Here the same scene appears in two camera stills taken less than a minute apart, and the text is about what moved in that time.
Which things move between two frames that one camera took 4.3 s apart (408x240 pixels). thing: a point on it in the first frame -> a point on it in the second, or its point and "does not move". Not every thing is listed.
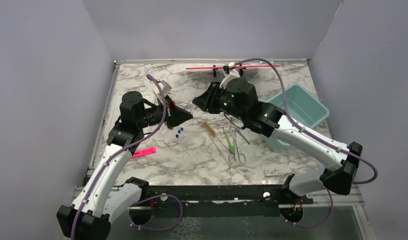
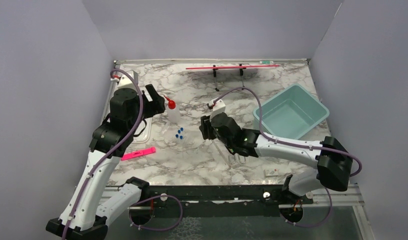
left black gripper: (175, 115) -> (156, 105)
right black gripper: (205, 101) -> (206, 127)
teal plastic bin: (302, 107) does not move
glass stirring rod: (219, 149) does not move
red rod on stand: (234, 67) does not move
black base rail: (218, 200) does not move
